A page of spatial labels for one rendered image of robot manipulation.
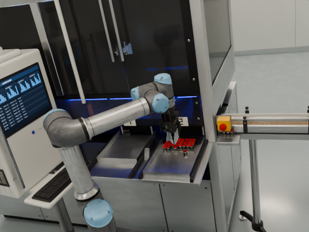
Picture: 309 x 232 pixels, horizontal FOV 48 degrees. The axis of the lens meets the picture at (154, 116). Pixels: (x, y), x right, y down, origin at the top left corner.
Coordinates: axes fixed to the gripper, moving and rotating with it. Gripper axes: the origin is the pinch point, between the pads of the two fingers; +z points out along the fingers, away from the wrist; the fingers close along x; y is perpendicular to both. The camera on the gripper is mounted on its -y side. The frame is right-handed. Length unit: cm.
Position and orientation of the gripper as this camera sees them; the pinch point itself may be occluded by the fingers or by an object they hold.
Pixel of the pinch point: (174, 141)
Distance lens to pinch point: 174.6
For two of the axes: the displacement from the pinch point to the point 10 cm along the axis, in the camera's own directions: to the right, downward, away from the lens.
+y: -3.2, 4.5, -8.4
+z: 1.6, 8.9, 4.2
